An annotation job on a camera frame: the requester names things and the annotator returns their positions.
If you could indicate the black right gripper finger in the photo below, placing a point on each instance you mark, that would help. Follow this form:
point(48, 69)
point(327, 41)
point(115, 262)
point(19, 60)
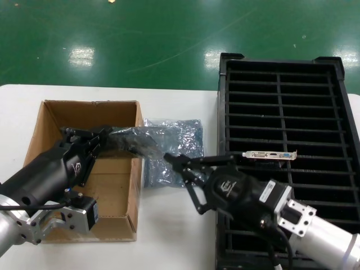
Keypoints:
point(197, 162)
point(197, 194)

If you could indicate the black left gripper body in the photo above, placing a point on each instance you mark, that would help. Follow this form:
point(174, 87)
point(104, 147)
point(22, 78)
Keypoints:
point(47, 174)

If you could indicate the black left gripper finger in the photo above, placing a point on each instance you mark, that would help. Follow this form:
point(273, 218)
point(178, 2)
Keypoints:
point(84, 133)
point(94, 160)

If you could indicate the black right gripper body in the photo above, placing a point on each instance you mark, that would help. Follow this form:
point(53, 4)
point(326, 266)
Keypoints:
point(236, 194)

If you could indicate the silver antistatic bag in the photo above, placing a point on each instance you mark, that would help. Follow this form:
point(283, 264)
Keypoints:
point(182, 135)
point(126, 133)

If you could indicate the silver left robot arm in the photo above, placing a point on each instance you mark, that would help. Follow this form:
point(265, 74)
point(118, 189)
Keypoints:
point(11, 227)

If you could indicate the brown cardboard box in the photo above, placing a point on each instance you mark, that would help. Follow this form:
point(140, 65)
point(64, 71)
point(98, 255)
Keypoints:
point(112, 191)

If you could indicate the black slotted container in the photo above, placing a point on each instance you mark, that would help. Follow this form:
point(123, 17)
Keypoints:
point(309, 112)

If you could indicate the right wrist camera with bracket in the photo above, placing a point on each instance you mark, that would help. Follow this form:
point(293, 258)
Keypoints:
point(278, 197)

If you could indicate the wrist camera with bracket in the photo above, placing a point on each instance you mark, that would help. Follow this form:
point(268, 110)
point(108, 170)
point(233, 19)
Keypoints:
point(73, 219)
point(278, 197)

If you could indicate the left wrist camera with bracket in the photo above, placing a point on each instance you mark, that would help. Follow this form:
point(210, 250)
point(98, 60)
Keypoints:
point(73, 219)

